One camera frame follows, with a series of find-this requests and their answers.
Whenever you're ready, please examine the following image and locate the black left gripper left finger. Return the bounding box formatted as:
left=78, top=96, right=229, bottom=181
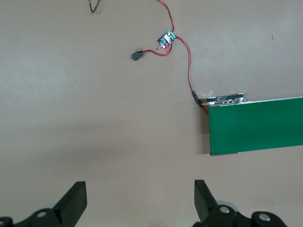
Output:
left=0, top=181, right=88, bottom=227

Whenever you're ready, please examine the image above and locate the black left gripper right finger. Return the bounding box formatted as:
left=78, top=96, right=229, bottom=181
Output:
left=193, top=179, right=288, bottom=227

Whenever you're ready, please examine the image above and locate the green conveyor belt unit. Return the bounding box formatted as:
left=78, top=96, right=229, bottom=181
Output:
left=206, top=93, right=303, bottom=157

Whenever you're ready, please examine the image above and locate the small green circuit board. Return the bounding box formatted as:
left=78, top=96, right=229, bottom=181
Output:
left=156, top=28, right=178, bottom=51

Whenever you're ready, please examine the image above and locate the red black motor wire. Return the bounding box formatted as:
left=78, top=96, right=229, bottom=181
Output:
left=175, top=34, right=210, bottom=115

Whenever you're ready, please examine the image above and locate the black plug with red wire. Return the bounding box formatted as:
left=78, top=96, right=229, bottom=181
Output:
left=130, top=44, right=173, bottom=61

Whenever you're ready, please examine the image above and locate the red black power cable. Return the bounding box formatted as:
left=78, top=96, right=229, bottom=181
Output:
left=87, top=0, right=176, bottom=33

